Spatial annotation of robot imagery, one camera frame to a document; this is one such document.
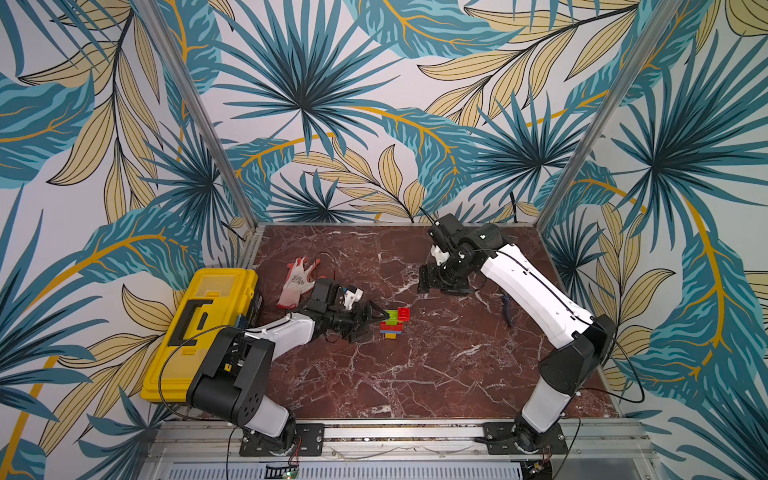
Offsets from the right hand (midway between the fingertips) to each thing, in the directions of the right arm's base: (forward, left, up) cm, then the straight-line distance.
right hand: (429, 290), depth 77 cm
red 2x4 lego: (-3, +12, -13) cm, 18 cm away
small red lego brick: (-3, +6, -7) cm, 10 cm away
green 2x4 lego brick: (-3, +9, -9) cm, 13 cm away
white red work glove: (+16, +40, -17) cm, 46 cm away
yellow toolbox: (+1, +55, -3) cm, 55 cm away
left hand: (-4, +13, -12) cm, 18 cm away
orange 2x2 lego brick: (-3, +10, -20) cm, 22 cm away
